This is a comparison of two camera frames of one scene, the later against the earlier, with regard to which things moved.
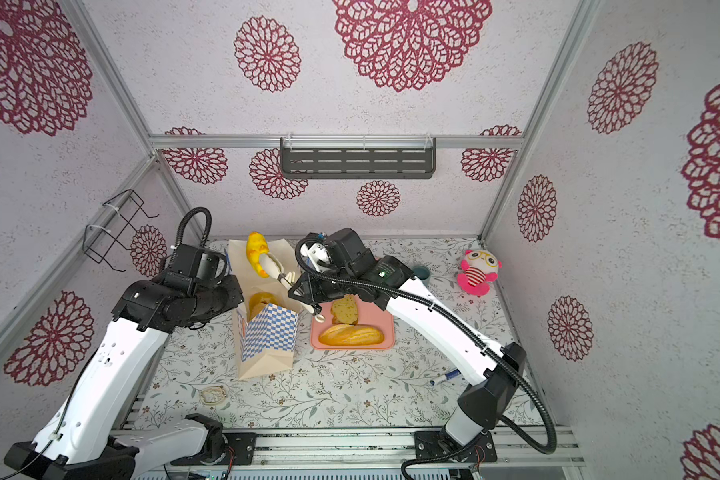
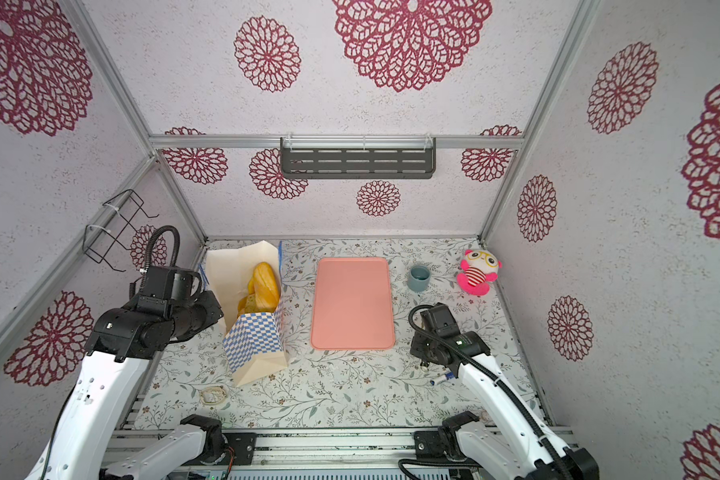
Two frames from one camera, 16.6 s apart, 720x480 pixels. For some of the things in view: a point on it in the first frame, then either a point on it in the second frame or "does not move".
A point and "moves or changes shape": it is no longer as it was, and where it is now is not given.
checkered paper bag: x=266 y=316 moves or changes shape
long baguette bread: x=349 y=335 to x=263 y=292
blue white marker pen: x=447 y=376 does not move
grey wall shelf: x=358 y=157 does not move
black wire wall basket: x=112 y=223 does not move
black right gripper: x=314 y=293 to x=415 y=346
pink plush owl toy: x=478 y=270 does not move
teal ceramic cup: x=422 y=272 does not move
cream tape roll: x=213 y=394 does not move
